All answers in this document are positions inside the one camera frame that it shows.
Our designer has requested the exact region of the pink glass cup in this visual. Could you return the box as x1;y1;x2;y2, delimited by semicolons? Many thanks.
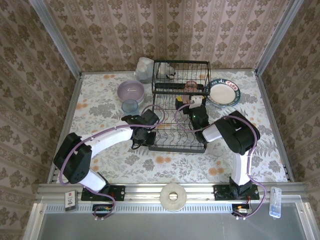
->
184;80;199;103

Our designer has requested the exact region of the blue glass cup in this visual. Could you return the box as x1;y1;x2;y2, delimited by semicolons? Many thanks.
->
121;98;140;115

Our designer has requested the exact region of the green rimmed white plate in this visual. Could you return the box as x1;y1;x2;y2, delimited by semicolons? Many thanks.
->
204;78;242;109

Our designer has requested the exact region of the black wire dish rack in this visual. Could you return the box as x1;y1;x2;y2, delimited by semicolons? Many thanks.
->
148;59;211;153

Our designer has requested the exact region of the purple bowl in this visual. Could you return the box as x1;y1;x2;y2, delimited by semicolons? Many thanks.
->
116;80;146;105

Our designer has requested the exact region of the floral table mat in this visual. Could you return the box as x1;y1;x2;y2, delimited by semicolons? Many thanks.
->
55;69;289;185

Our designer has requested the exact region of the white tape roll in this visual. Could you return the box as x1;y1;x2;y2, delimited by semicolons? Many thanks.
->
160;183;187;213

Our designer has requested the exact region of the grey metal panel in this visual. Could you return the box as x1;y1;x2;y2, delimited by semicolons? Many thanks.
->
23;202;320;240

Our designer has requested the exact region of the black white card box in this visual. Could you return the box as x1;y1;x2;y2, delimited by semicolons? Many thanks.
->
64;190;78;212

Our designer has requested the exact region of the clear plastic box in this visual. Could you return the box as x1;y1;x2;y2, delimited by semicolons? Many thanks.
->
268;186;283;218

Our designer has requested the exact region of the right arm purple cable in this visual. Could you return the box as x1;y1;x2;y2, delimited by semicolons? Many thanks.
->
174;101;266;221

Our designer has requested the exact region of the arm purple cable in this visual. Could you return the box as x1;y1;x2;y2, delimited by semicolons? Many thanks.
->
174;101;266;221
58;104;165;222

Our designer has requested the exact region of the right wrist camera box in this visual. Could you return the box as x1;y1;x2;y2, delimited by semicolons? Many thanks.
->
189;96;206;109

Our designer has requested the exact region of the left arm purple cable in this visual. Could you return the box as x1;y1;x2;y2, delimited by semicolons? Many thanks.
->
58;104;165;222

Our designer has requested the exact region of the aluminium rail beam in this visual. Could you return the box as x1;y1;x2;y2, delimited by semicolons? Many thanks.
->
36;182;307;203

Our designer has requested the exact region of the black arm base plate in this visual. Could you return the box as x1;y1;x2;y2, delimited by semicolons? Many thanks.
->
213;184;261;201
81;185;126;202

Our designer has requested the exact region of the grey slotted cable duct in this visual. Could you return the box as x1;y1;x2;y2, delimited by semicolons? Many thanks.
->
46;202;273;215

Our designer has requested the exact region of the black connector bracket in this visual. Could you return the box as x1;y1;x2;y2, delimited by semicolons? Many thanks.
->
231;203;252;217
92;203;113;218

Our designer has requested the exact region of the aluminium corner post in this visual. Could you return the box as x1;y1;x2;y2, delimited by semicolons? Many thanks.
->
27;0;84;79
254;0;305;76

